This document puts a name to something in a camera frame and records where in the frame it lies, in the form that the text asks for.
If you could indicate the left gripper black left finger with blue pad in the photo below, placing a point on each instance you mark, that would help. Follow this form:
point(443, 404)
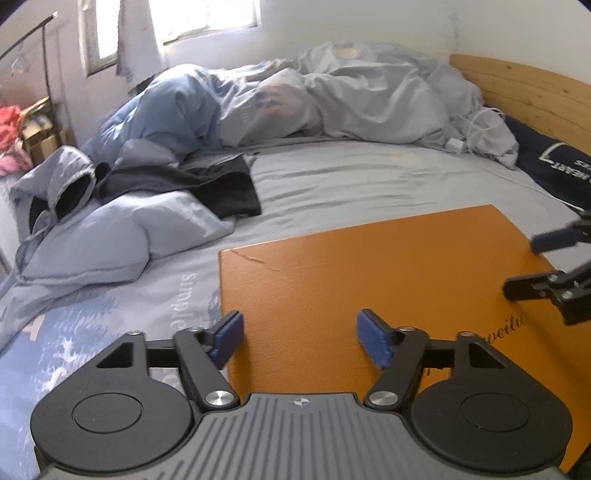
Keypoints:
point(202, 355)

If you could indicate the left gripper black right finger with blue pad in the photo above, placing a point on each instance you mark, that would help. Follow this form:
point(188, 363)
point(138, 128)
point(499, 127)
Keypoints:
point(397, 353)

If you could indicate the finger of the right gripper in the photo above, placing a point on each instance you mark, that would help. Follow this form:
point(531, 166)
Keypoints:
point(569, 292)
point(566, 237)

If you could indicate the navy pillow with white text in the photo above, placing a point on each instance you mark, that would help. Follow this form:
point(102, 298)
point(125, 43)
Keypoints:
point(560, 169)

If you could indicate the orange box lid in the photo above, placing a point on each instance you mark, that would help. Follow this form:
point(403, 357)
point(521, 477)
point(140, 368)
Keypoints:
point(442, 273)

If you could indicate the wooden headboard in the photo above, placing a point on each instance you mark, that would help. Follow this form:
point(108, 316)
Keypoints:
point(553, 104)

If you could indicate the grey bed sheet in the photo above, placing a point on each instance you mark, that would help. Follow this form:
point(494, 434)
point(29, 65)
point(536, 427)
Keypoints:
point(303, 189)

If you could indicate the white charger plug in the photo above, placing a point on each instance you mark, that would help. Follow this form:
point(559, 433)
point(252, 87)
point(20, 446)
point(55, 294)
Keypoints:
point(455, 145)

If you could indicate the black garment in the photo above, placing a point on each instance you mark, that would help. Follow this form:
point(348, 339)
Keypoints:
point(225, 188)

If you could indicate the blue grey jacket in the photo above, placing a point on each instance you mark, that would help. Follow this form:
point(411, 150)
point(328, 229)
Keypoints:
point(70, 240)

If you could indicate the cardboard box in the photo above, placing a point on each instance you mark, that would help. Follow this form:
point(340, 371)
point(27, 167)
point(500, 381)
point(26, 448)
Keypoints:
point(40, 131)

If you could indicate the pink clothes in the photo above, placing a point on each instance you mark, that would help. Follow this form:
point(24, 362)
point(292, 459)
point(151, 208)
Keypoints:
point(14, 159)

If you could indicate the grey crumpled duvet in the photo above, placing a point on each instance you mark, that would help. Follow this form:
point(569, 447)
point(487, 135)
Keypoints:
point(382, 93)

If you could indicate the window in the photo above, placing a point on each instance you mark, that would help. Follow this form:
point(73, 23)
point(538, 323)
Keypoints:
point(172, 21)

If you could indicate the black clothes rack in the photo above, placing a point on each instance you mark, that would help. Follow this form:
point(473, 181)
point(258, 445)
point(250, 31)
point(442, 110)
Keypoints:
point(31, 65)

